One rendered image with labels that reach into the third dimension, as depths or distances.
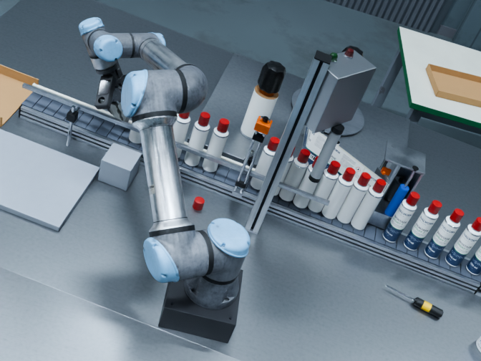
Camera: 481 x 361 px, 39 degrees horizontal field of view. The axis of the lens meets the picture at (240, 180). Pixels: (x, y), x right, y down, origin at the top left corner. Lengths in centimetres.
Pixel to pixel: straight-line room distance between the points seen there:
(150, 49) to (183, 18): 289
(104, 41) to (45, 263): 66
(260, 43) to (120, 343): 338
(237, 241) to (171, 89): 42
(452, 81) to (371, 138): 96
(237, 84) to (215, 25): 222
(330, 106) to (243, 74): 100
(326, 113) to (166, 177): 49
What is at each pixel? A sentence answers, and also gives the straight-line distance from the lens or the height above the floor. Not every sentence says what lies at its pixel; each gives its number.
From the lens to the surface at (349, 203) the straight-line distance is 228.
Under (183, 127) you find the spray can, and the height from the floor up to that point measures 102.
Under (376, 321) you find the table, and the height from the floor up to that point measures 83.
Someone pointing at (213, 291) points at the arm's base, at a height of 98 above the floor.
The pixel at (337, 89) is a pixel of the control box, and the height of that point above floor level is 144.
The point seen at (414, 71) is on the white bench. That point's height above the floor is 80.
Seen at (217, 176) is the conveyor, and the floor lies 88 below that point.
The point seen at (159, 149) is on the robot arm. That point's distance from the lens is 172.
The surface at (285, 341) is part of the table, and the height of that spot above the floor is 83.
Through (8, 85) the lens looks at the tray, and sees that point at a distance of 258.
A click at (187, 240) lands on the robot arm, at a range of 170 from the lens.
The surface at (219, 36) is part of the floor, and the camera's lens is 486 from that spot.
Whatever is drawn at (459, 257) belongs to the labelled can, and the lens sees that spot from 239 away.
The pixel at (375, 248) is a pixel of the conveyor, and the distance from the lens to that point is 235.
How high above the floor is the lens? 237
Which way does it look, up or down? 40 degrees down
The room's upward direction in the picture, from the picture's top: 21 degrees clockwise
